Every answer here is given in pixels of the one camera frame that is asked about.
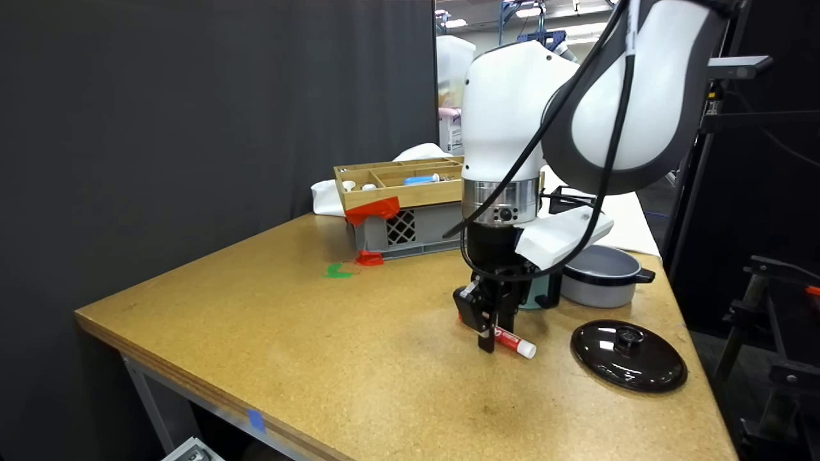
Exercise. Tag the blue tape piece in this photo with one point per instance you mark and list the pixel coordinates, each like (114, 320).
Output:
(256, 420)

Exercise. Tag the pink and white box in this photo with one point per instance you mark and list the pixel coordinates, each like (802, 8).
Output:
(451, 131)

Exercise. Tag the grey pot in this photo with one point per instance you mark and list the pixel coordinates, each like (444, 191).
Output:
(602, 282)

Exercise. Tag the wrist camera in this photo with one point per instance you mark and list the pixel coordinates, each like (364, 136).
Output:
(560, 235)

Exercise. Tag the white plastic bin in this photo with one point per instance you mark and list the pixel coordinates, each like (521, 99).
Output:
(453, 67)

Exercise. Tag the large red tape piece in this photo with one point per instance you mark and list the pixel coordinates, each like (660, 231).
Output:
(373, 209)

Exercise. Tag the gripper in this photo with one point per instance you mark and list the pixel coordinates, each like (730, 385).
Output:
(490, 253)

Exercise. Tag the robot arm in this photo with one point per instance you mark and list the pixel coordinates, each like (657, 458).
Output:
(506, 109)

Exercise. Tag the small red tape piece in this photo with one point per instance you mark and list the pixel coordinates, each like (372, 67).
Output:
(369, 258)

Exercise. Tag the wooden organizer tray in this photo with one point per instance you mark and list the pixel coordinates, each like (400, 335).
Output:
(384, 195)

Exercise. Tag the red marker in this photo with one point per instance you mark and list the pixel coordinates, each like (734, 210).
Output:
(516, 343)

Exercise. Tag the grey metal bracket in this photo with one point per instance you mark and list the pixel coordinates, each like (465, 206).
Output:
(192, 451)

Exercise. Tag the green tape piece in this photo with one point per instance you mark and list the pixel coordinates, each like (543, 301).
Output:
(336, 272)

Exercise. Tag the teal cup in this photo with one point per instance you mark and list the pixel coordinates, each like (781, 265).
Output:
(541, 291)

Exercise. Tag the blue pen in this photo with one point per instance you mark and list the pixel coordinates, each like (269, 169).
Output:
(419, 180)

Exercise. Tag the black pot lid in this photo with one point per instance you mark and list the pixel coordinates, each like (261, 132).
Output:
(631, 358)

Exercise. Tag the black stand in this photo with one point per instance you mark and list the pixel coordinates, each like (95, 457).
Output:
(788, 358)

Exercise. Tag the grey plastic crate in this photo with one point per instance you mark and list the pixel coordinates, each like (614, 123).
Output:
(426, 230)

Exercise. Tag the blue metal frame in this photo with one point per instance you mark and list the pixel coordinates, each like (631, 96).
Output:
(535, 29)

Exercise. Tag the white cloth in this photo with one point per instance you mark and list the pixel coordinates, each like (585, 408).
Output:
(325, 198)

